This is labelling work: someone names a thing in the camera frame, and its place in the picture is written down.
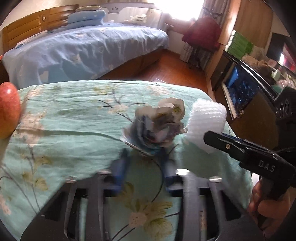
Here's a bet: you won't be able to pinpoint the blue bed with sheet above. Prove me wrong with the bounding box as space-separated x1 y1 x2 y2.
3 23 169 89

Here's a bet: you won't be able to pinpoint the wooden wardrobe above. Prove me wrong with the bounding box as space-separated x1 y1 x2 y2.
205 0 273 78

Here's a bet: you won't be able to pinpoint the black television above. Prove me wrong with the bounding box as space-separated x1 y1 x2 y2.
266 33 290 61

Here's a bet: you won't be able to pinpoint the white foam fruit net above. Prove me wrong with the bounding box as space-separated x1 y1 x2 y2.
185 98 227 154

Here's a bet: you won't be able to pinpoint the blue folded pillows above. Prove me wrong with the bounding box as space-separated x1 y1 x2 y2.
66 8 106 29

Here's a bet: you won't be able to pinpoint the red jacket on rack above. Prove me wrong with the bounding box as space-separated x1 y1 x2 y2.
182 17 221 52

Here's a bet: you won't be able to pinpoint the right hand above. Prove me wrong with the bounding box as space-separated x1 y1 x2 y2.
247 180 295 237

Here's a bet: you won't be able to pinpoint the green stacked boxes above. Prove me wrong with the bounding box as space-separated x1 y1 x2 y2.
224 30 253 59

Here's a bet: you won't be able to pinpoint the wooden headboard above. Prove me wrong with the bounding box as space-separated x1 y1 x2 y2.
2 4 79 53

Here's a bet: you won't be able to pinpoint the red apple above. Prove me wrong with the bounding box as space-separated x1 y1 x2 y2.
0 82 21 140

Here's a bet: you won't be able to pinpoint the printed paper wrapper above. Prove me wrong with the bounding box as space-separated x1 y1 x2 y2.
120 97 188 156

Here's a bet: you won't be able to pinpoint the brown plush toy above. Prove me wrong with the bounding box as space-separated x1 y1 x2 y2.
241 55 272 77

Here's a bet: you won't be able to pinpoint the white bed guard rail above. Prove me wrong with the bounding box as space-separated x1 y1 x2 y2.
101 1 165 29

